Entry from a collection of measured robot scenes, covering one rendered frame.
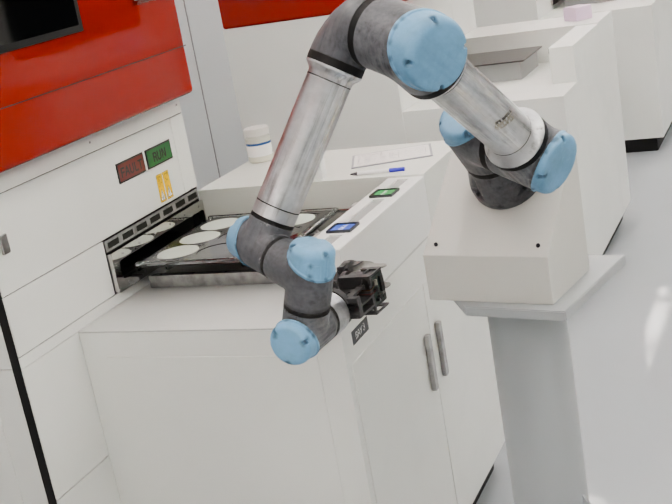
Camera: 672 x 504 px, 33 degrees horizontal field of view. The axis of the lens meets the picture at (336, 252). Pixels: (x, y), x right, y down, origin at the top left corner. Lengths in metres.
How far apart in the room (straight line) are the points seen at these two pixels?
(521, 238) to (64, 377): 1.01
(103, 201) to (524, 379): 1.03
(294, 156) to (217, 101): 4.38
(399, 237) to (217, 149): 3.64
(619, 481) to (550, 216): 1.22
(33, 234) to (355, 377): 0.73
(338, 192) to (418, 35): 1.19
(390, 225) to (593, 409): 1.35
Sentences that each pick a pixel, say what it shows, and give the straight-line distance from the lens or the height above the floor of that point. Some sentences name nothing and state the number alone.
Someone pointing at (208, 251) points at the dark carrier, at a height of 0.90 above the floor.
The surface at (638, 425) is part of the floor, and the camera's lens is 3.57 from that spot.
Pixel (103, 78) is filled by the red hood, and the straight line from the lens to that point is 2.63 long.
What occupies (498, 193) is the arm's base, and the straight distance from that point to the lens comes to 2.24.
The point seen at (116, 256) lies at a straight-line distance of 2.68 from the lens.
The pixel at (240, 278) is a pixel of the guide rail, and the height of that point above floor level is 0.84.
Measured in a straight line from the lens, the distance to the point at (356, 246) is 2.35.
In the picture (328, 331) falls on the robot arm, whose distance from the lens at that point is 1.85.
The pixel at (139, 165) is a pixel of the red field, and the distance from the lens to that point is 2.80.
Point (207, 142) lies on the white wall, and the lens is 6.08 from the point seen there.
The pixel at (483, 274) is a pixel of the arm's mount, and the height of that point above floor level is 0.88.
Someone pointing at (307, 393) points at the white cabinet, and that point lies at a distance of 2.35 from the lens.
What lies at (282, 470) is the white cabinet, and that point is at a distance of 2.47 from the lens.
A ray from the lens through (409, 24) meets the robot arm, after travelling 1.73.
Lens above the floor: 1.59
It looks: 16 degrees down
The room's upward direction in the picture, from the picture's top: 10 degrees counter-clockwise
